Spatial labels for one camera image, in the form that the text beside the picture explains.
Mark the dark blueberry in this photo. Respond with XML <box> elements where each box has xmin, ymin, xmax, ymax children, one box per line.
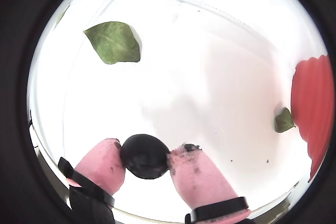
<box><xmin>120</xmin><ymin>133</ymin><xmax>171</xmax><ymax>180</ymax></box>

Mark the narrow green leaf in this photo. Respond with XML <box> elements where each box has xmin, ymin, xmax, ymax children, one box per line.
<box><xmin>54</xmin><ymin>5</ymin><xmax>70</xmax><ymax>29</ymax></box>

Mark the thin wooden strip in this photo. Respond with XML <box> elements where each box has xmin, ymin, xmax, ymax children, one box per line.
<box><xmin>28</xmin><ymin>119</ymin><xmax>300</xmax><ymax>222</ymax></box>

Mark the small green leaf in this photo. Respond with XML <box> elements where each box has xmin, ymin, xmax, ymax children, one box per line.
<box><xmin>274</xmin><ymin>107</ymin><xmax>296</xmax><ymax>133</ymax></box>

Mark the pink covered gripper finger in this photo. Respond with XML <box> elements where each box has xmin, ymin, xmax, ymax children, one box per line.
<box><xmin>57</xmin><ymin>137</ymin><xmax>127</xmax><ymax>224</ymax></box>

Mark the pink stained gripper finger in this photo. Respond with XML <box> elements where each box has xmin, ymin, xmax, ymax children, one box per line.
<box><xmin>166</xmin><ymin>143</ymin><xmax>253</xmax><ymax>224</ymax></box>

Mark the large green leaf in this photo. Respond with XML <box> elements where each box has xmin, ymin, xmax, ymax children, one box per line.
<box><xmin>82</xmin><ymin>21</ymin><xmax>142</xmax><ymax>65</ymax></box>

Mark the white paper sheet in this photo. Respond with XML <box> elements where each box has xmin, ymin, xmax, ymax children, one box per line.
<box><xmin>61</xmin><ymin>0</ymin><xmax>329</xmax><ymax>217</ymax></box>

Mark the red collapsible silicone cup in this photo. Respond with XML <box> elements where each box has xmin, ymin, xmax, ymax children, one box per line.
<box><xmin>290</xmin><ymin>55</ymin><xmax>335</xmax><ymax>184</ymax></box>

